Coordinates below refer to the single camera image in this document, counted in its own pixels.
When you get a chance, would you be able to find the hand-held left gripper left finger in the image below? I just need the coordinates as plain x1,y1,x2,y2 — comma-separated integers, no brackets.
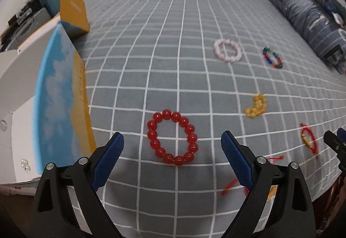
29,132,125,238

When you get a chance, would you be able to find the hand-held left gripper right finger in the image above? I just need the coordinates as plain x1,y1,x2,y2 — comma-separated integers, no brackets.
221,131,317,238

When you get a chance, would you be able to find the red cord bracelet gold charm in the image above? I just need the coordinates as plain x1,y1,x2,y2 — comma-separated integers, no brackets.
300,123,320,159
222,155,285,200

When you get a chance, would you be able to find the yellow bead bracelet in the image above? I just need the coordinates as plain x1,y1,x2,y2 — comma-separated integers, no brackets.
244,94,268,119

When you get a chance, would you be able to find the red bead bracelet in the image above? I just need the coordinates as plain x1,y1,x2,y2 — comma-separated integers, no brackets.
147,109,199,166

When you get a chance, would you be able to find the blue and yellow cardboard box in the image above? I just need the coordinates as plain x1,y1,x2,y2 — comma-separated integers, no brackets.
0,0,97,195

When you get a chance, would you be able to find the multicolour bead bracelet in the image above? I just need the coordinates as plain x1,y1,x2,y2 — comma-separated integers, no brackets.
262,47,284,69

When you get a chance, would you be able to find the pale pink bead bracelet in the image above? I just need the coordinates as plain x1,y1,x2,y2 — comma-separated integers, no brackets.
213,39,242,63

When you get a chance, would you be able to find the folded blue-grey quilt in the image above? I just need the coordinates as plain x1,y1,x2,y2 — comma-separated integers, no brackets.
251,0,346,74

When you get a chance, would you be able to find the bed with grey checked sheet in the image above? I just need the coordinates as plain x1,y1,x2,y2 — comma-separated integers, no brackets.
65,0,344,238

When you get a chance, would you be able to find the grey suitcase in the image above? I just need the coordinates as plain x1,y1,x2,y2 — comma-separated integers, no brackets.
0,6,52,52

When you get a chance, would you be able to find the teal suitcase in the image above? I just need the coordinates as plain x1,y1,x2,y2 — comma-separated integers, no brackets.
37,0,61,16

